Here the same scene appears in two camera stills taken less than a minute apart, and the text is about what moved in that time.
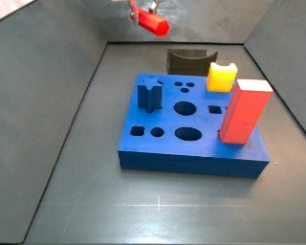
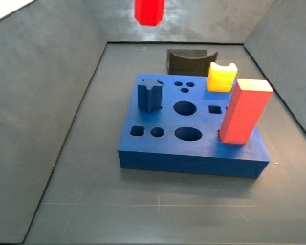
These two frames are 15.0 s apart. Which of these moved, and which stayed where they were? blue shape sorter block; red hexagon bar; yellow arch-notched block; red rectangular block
Moved: red hexagon bar
Stayed: blue shape sorter block; red rectangular block; yellow arch-notched block
